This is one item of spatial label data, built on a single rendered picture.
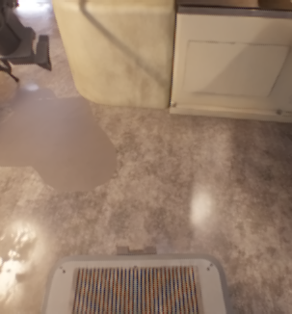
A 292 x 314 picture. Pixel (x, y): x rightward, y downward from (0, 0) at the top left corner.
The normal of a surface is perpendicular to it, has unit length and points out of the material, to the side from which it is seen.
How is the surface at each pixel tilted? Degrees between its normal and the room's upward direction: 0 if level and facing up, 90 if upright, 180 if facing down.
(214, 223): 0
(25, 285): 0
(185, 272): 0
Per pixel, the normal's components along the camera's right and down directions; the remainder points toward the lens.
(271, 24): -0.14, 0.76
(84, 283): -0.03, -0.64
